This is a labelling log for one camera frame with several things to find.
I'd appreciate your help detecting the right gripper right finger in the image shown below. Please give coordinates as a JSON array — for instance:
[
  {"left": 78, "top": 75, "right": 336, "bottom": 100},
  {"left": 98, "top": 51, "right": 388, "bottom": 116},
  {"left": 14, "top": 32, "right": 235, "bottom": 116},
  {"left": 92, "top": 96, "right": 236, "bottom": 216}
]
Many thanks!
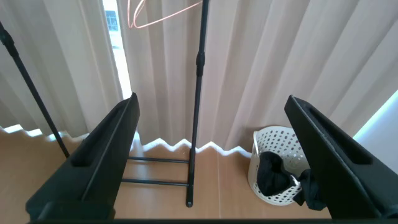
[{"left": 284, "top": 95, "right": 398, "bottom": 219}]

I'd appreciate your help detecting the white laundry basket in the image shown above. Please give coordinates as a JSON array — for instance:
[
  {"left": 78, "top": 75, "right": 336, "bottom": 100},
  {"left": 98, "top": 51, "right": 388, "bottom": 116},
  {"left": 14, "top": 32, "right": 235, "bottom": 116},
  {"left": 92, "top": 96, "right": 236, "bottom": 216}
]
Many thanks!
[{"left": 248, "top": 126, "right": 312, "bottom": 206}]

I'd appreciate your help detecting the black clothes rack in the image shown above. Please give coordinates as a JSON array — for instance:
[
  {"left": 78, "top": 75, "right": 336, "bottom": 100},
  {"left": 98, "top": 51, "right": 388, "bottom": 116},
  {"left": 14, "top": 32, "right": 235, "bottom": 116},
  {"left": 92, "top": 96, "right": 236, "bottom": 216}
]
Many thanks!
[{"left": 0, "top": 0, "right": 210, "bottom": 208}]

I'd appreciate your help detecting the heap of clothes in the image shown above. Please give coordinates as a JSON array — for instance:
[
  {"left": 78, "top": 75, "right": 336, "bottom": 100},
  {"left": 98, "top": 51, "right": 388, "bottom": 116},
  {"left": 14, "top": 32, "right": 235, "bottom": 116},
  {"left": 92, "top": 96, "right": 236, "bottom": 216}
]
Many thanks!
[{"left": 256, "top": 151, "right": 327, "bottom": 212}]

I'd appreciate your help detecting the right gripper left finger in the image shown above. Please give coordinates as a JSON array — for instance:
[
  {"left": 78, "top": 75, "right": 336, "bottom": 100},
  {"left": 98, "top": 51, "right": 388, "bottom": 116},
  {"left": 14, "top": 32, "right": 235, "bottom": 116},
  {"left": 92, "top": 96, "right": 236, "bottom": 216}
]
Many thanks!
[{"left": 25, "top": 92, "right": 141, "bottom": 220}]

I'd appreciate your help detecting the pink clothes hanger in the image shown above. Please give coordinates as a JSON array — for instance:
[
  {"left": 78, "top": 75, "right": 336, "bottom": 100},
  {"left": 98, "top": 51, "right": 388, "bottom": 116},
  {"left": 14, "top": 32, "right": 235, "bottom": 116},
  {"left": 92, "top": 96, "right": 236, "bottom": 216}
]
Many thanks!
[
  {"left": 132, "top": 0, "right": 203, "bottom": 29},
  {"left": 126, "top": 0, "right": 146, "bottom": 29}
]

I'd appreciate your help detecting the window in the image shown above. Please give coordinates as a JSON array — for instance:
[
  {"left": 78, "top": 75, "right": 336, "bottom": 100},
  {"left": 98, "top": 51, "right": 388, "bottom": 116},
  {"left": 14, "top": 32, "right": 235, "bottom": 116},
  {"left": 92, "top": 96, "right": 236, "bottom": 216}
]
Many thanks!
[{"left": 102, "top": 0, "right": 133, "bottom": 100}]

